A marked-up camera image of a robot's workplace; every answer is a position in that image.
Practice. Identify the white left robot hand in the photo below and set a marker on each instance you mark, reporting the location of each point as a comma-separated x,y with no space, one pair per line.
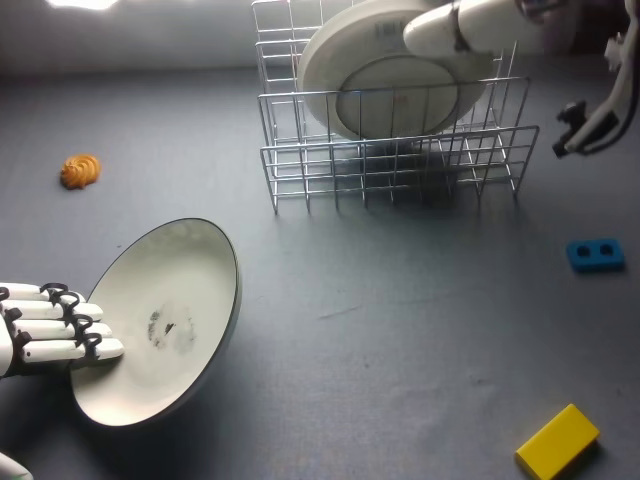
45,330

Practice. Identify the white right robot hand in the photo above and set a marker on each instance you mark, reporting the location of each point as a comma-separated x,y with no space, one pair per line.
480,25

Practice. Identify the white plate with dark rim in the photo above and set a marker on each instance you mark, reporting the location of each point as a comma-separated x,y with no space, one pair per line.
380,65
170,280

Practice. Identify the orange swirl cookie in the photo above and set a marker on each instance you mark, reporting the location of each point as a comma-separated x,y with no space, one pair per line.
81,171

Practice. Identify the blue block with two holes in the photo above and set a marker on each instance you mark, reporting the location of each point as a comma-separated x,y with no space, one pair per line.
595,257

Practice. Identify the yellow rectangular block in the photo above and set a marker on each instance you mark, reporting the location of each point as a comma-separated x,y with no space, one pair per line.
557,442

